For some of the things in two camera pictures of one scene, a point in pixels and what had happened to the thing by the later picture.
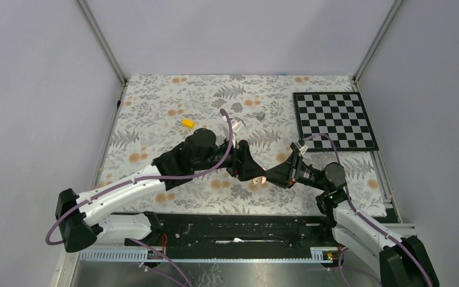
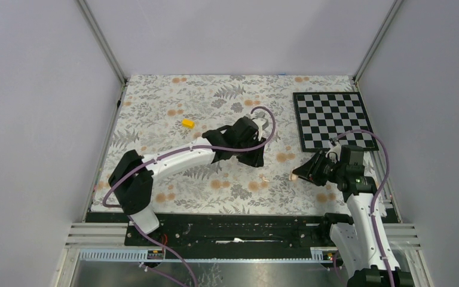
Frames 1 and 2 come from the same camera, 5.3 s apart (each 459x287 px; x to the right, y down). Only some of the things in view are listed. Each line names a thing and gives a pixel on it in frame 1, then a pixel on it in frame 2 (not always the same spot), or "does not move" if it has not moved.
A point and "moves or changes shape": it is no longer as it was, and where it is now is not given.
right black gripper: (286, 174) to (311, 170)
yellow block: (188, 123) does not move
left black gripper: (244, 167) to (256, 159)
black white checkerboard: (342, 115) does not move
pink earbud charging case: (259, 180) moves or changes shape
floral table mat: (155, 113) does not move
